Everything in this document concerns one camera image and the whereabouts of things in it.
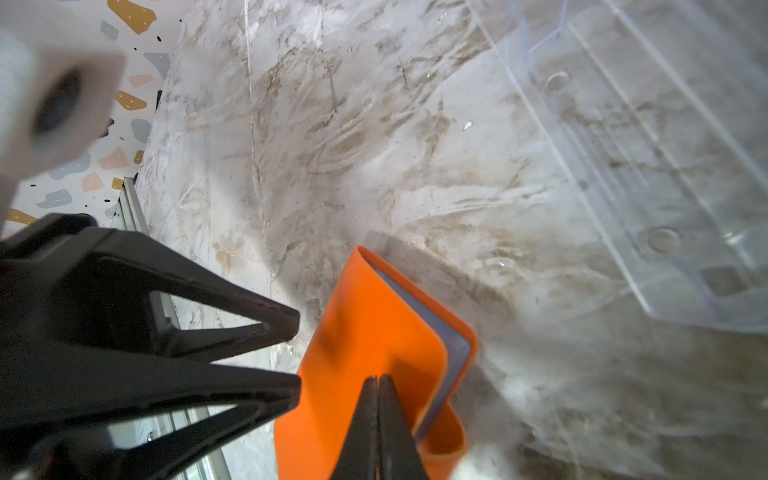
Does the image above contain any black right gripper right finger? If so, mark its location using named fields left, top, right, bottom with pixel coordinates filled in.
left=379, top=375, right=428, bottom=480

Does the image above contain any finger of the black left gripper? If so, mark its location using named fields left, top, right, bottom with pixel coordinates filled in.
left=1, top=214, right=300, bottom=363
left=1, top=350, right=301, bottom=479

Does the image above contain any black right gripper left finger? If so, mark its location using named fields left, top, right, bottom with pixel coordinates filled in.
left=330, top=377, right=378, bottom=480

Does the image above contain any orange card holder wallet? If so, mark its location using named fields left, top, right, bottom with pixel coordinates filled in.
left=274, top=247, right=478, bottom=479

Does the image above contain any clear acrylic card display stand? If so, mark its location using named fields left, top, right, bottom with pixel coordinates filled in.
left=470, top=1, right=767, bottom=334

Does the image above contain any aluminium corner post left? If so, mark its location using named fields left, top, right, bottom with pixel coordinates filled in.
left=116, top=176, right=232, bottom=480

